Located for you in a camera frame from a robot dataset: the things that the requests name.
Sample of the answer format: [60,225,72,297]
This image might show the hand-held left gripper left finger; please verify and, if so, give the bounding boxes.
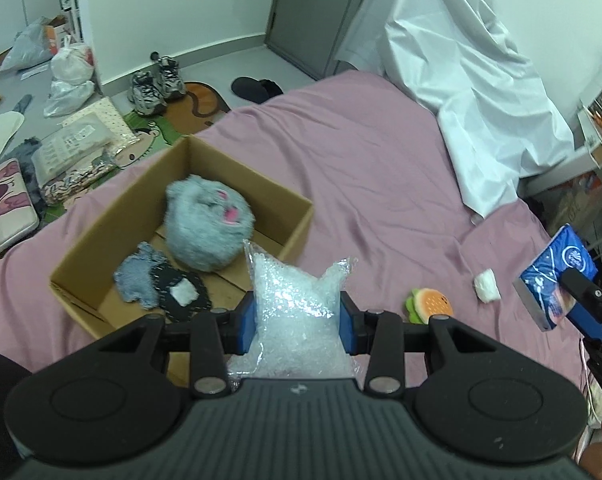
[95,292,256,398]

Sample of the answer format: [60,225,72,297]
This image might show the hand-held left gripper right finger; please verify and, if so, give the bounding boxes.
[340,292,500,396]

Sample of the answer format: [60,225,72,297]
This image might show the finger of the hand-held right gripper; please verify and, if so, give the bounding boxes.
[560,269,602,334]
[566,300,602,402]

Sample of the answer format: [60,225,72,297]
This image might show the blue tissue pack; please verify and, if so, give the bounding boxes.
[512,225,598,332]

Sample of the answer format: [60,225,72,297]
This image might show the clear bubble wrap bag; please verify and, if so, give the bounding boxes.
[226,240,360,382]

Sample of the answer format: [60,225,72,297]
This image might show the black fabric patch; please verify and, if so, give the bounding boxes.
[148,260,213,322]

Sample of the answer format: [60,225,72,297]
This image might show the grey plush toy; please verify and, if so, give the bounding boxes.
[165,174,256,274]

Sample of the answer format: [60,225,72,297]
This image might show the brown cardboard box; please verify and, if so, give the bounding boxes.
[49,135,315,390]

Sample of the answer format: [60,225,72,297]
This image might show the small white soft wad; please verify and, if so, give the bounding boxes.
[473,268,502,304]

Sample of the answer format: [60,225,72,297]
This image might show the burger plush toy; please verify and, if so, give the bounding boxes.
[406,287,454,327]

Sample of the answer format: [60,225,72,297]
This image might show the printed bag under desk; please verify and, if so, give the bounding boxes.
[541,170,602,242]

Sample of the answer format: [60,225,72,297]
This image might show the pink bed sheet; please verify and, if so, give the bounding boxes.
[0,70,602,413]

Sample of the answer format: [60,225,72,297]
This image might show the patterned plastic bag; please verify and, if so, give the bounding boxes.
[41,156,118,207]

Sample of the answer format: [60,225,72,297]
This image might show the cartoon floor mat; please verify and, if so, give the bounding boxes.
[43,81,234,207]

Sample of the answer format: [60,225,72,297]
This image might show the black slippers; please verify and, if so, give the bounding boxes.
[230,76,286,106]

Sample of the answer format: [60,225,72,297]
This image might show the polka dot package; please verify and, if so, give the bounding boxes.
[61,97,138,153]

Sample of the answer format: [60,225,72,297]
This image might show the white draped cloth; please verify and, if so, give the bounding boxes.
[335,0,576,219]

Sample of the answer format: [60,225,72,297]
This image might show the grey wrapped package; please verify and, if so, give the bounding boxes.
[31,120,118,187]

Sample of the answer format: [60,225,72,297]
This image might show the grey sneaker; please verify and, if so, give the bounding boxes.
[158,57,187,100]
[131,71,168,117]

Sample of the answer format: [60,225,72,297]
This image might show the pink cartoon pillow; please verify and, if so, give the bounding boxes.
[0,158,41,267]

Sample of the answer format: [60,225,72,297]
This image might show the white plastic bag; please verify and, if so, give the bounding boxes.
[43,42,96,119]

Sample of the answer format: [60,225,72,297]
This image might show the grey plastic bag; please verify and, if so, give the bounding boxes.
[0,16,52,72]

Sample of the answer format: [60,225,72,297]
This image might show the pink cable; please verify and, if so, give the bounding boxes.
[577,337,602,428]

